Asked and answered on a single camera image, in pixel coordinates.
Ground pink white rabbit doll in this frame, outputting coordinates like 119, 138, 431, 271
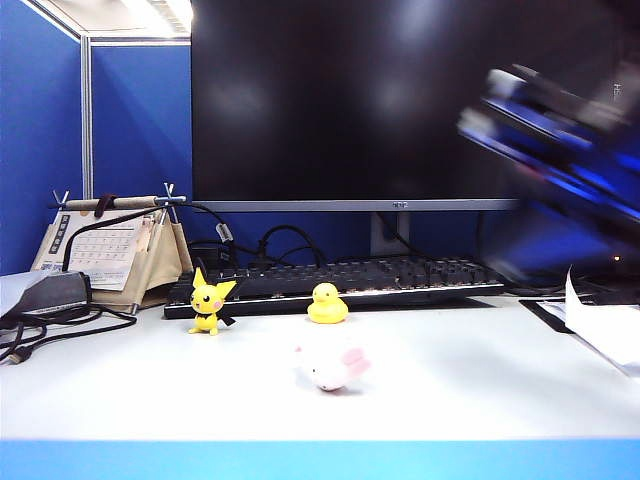
293, 344, 373, 394

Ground silver partition post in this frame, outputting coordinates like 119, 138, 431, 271
78, 33, 95, 200

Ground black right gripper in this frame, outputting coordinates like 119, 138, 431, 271
457, 63, 640, 224

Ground black looped cables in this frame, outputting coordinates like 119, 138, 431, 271
254, 224, 328, 269

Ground yellow Pichu figure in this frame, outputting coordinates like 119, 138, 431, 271
187, 266, 238, 336

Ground white paper sheets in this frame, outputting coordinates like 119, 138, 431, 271
563, 264, 640, 377

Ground beige tent desk calendar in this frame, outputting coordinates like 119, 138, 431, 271
30, 182, 195, 315

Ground large black computer monitor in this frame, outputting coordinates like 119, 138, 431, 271
190, 0, 621, 212

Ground black HSD monitor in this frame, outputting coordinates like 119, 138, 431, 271
607, 0, 640, 131

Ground yellow rubber duck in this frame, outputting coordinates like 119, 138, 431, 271
306, 281, 350, 325

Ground black docking adapter box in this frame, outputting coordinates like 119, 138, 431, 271
1, 270, 93, 320

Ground black mechanical keyboard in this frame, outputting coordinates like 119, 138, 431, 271
163, 254, 506, 320

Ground small black box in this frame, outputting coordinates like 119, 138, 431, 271
189, 241, 235, 267

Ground thick black cable with ferrite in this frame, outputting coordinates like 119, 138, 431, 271
60, 200, 237, 274

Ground thin black cable with USB plug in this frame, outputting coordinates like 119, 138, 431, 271
0, 304, 138, 366

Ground grey monitor stand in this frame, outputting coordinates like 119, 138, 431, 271
370, 210, 411, 257

